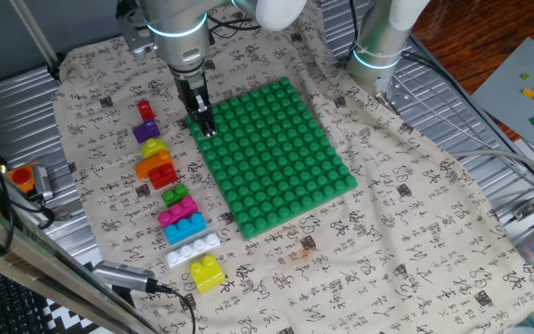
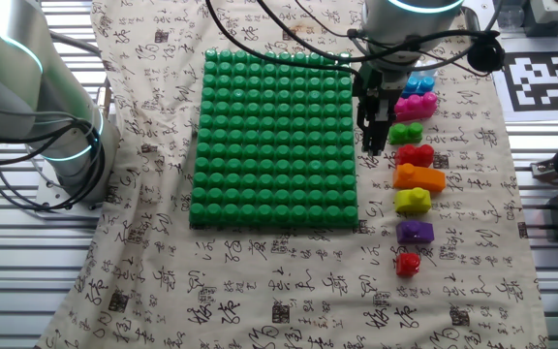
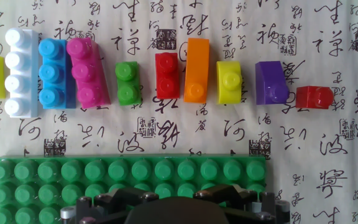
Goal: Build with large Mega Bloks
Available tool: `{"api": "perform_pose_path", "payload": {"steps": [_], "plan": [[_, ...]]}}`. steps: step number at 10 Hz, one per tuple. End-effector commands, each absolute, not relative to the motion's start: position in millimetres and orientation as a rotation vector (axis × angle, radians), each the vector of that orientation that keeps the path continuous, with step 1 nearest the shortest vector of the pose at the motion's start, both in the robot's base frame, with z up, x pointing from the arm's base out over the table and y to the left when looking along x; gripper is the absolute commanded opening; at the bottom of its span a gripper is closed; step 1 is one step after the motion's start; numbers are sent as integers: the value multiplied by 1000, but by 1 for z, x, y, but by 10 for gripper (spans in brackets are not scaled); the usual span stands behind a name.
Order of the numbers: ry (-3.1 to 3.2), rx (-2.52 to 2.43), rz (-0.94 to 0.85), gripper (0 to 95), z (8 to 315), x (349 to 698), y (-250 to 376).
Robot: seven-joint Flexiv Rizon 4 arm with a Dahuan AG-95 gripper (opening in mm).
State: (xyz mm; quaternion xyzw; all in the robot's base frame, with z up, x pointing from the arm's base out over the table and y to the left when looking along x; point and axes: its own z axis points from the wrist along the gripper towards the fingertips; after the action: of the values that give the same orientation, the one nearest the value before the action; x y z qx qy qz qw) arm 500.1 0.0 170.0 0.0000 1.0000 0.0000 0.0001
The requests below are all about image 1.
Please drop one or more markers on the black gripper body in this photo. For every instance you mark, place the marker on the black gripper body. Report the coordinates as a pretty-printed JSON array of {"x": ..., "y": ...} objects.
[{"x": 190, "y": 86}]

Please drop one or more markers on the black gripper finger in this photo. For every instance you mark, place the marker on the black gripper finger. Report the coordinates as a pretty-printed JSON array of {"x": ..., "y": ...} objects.
[
  {"x": 194, "y": 118},
  {"x": 209, "y": 123}
]

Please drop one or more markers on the small red one-stud block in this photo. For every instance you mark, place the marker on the small red one-stud block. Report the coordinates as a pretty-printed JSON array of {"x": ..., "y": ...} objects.
[{"x": 146, "y": 110}]

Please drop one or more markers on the purple one-stud block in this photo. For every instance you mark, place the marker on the purple one-stud block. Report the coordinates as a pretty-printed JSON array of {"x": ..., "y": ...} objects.
[{"x": 146, "y": 131}]

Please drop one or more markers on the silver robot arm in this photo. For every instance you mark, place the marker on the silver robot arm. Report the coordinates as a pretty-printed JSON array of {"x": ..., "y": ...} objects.
[{"x": 179, "y": 23}]

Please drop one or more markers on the lime one-stud block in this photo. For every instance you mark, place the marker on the lime one-stud block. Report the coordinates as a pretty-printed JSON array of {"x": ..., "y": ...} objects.
[{"x": 153, "y": 148}]

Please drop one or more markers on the orange long one-stud block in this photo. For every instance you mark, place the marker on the orange long one-stud block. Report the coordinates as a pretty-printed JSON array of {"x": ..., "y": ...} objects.
[{"x": 148, "y": 166}]

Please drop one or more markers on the red two-stud block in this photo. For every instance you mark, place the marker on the red two-stud block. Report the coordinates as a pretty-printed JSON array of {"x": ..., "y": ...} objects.
[{"x": 164, "y": 177}]

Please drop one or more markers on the green studded baseplate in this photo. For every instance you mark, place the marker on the green studded baseplate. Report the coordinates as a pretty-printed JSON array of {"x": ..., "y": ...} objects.
[{"x": 271, "y": 158}]

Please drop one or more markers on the green two-stud block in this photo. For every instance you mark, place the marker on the green two-stud block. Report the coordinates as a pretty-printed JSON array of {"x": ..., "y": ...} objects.
[{"x": 175, "y": 196}]

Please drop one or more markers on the magenta three-stud block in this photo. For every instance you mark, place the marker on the magenta three-stud block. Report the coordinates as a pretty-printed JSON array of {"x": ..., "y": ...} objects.
[{"x": 178, "y": 212}]

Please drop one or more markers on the blue three-stud block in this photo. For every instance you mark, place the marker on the blue three-stud block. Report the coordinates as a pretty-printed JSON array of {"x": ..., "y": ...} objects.
[{"x": 185, "y": 229}]

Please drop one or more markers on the white four-stud block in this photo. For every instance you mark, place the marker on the white four-stud block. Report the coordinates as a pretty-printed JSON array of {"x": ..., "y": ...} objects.
[{"x": 192, "y": 250}]

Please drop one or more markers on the yellow tall two-stud block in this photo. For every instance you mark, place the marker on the yellow tall two-stud block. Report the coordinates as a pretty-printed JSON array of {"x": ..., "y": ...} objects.
[{"x": 207, "y": 274}]

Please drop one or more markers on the grey tripod rod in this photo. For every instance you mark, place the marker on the grey tripod rod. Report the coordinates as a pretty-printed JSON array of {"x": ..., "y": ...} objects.
[{"x": 35, "y": 34}]

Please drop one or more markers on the orange emergency stop button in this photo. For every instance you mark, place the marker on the orange emergency stop button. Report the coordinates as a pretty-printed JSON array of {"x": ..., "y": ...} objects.
[{"x": 21, "y": 177}]

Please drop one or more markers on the beige calligraphy print cloth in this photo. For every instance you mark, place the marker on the beige calligraphy print cloth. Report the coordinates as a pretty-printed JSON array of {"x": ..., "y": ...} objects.
[{"x": 387, "y": 241}]

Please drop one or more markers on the black white patterned mat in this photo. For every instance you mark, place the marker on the black white patterned mat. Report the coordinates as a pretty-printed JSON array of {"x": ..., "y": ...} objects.
[{"x": 70, "y": 320}]

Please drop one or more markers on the black keyboard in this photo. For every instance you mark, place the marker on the black keyboard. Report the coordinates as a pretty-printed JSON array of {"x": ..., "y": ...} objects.
[{"x": 3, "y": 301}]

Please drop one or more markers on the grey small-stud baseplate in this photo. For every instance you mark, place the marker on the grey small-stud baseplate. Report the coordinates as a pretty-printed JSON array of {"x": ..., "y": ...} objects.
[{"x": 508, "y": 99}]

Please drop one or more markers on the tiny yellow brick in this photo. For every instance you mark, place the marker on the tiny yellow brick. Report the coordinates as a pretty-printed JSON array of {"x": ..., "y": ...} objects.
[{"x": 528, "y": 93}]

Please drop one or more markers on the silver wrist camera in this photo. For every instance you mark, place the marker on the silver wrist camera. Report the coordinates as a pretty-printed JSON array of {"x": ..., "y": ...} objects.
[{"x": 133, "y": 34}]

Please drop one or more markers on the silver ribbed camera box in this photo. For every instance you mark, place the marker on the silver ribbed camera box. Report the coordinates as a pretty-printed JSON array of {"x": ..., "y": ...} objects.
[{"x": 42, "y": 182}]

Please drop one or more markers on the silver camera on stand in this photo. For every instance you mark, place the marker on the silver camera on stand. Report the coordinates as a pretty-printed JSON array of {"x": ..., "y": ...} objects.
[{"x": 123, "y": 275}]

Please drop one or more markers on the aluminium frame bar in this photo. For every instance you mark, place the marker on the aluminium frame bar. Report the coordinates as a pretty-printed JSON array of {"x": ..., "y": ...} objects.
[{"x": 40, "y": 260}]

